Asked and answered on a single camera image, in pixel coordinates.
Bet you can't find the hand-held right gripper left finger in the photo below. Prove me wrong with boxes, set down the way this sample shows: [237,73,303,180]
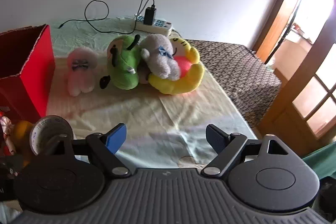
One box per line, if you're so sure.
[39,123,132,178]

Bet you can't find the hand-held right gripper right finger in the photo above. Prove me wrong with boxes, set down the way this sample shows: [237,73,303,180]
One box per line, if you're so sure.
[201,124,289,178]

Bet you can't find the grey round cup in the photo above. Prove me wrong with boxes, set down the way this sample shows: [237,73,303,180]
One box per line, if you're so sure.
[29,115,75,156]

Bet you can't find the green plush toy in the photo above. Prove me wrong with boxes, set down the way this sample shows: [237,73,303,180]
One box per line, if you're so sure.
[99,34,142,90]

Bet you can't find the yellow gourd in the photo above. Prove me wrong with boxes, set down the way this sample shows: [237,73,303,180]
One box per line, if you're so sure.
[12,120,34,168]

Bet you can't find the red cardboard box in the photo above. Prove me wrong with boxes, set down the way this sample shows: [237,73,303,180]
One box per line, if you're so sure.
[0,24,56,122]

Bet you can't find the red white patterned scarf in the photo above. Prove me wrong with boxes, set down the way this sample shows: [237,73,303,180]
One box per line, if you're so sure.
[0,106,15,156]

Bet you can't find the pale green bedsheet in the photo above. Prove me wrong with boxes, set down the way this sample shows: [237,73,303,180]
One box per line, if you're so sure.
[47,17,259,169]

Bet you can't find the yellow plush toy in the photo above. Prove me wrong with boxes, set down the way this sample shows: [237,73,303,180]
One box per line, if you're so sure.
[148,35,205,95]

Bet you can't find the brown woven mat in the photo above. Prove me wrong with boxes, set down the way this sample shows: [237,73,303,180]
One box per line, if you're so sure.
[185,39,282,130]

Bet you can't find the wooden door with glass panes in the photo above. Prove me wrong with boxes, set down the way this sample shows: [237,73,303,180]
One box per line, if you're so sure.
[259,11,336,156]

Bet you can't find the pink plush toy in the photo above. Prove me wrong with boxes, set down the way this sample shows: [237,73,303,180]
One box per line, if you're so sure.
[67,47,99,97]

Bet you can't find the grey elephant plush toy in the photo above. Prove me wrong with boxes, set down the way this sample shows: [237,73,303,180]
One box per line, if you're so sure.
[140,34,183,81]

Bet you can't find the green cloth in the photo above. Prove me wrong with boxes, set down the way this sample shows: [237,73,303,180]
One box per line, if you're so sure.
[302,147,336,180]

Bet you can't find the white power strip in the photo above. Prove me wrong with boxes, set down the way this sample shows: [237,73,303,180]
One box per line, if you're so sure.
[135,14,174,36]

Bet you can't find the black charger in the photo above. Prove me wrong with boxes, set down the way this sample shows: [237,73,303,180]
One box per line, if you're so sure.
[143,5,157,26]

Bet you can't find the black cable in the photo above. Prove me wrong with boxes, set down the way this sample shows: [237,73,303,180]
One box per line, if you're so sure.
[58,0,155,33]

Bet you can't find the wooden door frame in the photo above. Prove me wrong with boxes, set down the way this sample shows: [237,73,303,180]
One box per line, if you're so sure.
[253,0,319,63]

